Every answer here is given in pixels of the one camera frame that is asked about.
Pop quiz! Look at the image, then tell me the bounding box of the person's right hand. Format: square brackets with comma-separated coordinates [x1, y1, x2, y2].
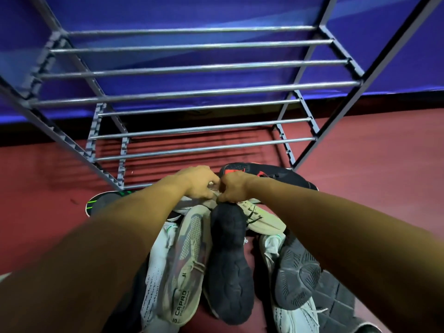
[216, 171, 264, 204]

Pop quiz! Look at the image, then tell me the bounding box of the person's left hand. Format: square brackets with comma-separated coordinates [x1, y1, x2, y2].
[163, 165, 222, 202]

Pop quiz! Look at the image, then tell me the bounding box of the beige sneaker green stripe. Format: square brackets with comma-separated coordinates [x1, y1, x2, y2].
[208, 182, 287, 237]

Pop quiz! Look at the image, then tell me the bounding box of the tan chunky sneaker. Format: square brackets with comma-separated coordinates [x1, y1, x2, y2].
[158, 204, 213, 327]

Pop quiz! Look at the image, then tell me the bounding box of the black strap sneaker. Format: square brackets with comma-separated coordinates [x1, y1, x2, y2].
[203, 203, 256, 326]

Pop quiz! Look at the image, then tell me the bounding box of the grey metal shoe rack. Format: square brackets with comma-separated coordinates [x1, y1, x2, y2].
[0, 0, 444, 191]

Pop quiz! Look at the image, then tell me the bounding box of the black green sneaker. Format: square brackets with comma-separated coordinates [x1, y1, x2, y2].
[86, 190, 136, 218]

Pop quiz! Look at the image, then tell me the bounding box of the white knit sneaker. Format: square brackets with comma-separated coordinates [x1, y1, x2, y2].
[140, 222, 179, 333]
[258, 234, 328, 333]

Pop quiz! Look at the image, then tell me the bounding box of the plain black shoe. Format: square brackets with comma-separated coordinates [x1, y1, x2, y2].
[111, 259, 150, 333]

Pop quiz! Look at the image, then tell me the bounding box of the black orange sneaker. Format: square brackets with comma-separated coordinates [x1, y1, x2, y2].
[310, 270, 382, 333]

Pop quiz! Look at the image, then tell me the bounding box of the person's right forearm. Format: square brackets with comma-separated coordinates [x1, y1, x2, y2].
[253, 178, 444, 333]

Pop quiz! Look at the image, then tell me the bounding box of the person's left forearm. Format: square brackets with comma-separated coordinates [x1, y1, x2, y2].
[0, 178, 188, 333]

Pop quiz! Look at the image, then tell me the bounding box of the blue printed wall banner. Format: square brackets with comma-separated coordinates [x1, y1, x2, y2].
[0, 0, 444, 123]

